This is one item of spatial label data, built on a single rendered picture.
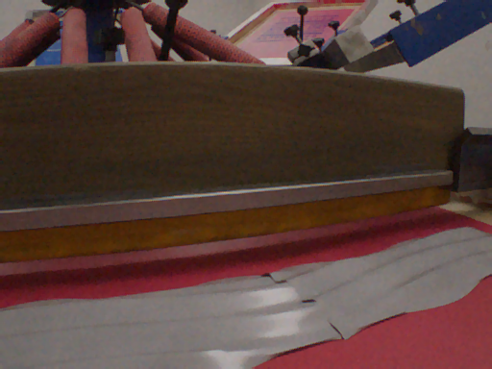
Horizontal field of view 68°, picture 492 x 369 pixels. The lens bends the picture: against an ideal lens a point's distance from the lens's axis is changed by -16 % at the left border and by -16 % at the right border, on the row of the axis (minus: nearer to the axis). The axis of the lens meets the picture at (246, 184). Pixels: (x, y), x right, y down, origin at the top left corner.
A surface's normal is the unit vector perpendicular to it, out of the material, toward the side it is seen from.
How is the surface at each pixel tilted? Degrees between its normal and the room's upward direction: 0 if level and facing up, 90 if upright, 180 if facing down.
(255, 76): 90
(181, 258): 0
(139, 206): 90
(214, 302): 29
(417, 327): 0
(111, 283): 0
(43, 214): 90
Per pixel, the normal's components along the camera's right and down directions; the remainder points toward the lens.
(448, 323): 0.01, -0.98
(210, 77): 0.43, 0.19
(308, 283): 0.36, -0.73
